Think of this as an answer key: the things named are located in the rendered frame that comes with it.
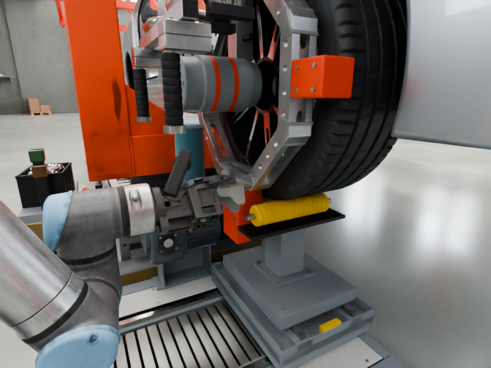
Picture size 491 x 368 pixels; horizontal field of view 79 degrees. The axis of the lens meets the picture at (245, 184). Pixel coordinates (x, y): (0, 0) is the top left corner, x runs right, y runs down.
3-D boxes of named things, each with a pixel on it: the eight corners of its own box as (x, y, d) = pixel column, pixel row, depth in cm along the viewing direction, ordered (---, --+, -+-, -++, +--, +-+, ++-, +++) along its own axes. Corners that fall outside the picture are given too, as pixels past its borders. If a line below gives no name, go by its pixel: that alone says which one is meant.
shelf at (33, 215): (77, 216, 104) (76, 207, 103) (17, 225, 96) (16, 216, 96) (78, 185, 141) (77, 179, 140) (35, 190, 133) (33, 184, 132)
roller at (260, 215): (335, 212, 91) (337, 194, 89) (250, 231, 77) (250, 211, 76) (322, 206, 96) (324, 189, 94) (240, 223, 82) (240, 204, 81)
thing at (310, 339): (371, 331, 98) (375, 306, 95) (280, 377, 81) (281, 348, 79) (283, 261, 140) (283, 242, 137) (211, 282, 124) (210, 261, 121)
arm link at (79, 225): (50, 241, 53) (40, 187, 50) (126, 228, 58) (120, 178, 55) (45, 267, 45) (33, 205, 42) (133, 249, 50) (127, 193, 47)
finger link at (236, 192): (259, 205, 63) (218, 212, 59) (250, 181, 66) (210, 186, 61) (264, 198, 61) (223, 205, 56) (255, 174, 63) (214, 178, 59)
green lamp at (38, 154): (44, 161, 95) (42, 149, 94) (30, 163, 94) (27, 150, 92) (46, 159, 99) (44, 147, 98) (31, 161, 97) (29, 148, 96)
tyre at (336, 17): (425, 200, 70) (420, -112, 62) (353, 218, 59) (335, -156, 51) (272, 183, 128) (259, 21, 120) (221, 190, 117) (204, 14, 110)
